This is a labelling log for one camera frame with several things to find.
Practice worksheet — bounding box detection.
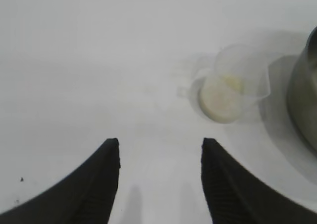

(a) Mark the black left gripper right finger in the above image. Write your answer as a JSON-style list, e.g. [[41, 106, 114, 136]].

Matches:
[[201, 137, 317, 224]]

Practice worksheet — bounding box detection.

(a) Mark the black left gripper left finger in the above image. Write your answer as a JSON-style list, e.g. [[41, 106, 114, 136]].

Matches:
[[0, 137, 121, 224]]

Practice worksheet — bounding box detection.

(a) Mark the white uncooked rice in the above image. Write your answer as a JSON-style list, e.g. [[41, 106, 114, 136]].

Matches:
[[199, 74, 245, 124]]

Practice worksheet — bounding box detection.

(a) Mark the translucent plastic measuring cup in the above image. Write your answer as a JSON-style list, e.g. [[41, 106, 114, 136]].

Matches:
[[176, 43, 272, 124]]

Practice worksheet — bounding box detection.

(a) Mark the stainless steel mixing bowl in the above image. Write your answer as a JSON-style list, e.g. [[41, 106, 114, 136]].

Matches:
[[286, 25, 317, 158]]

